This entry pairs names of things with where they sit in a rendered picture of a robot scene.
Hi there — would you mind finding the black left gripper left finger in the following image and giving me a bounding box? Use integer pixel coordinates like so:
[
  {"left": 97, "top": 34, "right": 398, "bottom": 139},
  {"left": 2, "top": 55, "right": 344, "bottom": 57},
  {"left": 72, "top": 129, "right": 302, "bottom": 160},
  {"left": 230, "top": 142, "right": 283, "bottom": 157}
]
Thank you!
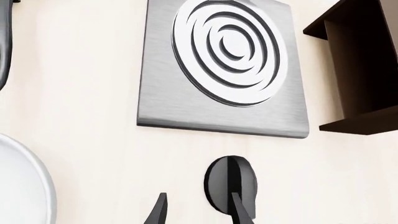
[{"left": 143, "top": 192, "right": 169, "bottom": 224}]

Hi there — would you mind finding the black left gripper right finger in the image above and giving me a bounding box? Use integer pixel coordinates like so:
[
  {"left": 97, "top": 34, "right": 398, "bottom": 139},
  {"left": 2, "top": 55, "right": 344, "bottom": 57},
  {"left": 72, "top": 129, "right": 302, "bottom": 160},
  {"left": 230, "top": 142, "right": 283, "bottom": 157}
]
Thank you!
[{"left": 231, "top": 192, "right": 256, "bottom": 224}]

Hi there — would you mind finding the round black stove knob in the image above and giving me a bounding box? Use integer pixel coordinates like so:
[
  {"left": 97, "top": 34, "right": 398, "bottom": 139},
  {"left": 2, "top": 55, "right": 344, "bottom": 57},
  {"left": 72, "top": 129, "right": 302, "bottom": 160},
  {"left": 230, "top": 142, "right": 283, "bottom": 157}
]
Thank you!
[{"left": 203, "top": 155, "right": 259, "bottom": 220}]

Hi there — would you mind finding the flat stove plate with rings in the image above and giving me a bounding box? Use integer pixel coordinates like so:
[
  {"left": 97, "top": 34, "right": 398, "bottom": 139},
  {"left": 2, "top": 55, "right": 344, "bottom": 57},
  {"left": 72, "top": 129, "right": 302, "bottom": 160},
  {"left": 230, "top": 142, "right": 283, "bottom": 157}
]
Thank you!
[{"left": 136, "top": 0, "right": 311, "bottom": 140}]

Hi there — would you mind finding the white round plate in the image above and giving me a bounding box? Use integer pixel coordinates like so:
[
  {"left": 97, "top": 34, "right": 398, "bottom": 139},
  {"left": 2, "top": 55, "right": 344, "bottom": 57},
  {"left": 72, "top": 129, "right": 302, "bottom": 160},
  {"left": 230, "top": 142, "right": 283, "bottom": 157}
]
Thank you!
[{"left": 0, "top": 133, "right": 58, "bottom": 224}]

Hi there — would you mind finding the dark brown wooden rack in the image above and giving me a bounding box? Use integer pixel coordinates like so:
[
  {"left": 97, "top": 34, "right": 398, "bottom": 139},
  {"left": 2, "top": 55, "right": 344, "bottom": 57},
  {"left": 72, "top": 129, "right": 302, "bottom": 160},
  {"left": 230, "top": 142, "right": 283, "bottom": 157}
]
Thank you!
[{"left": 302, "top": 0, "right": 398, "bottom": 136}]

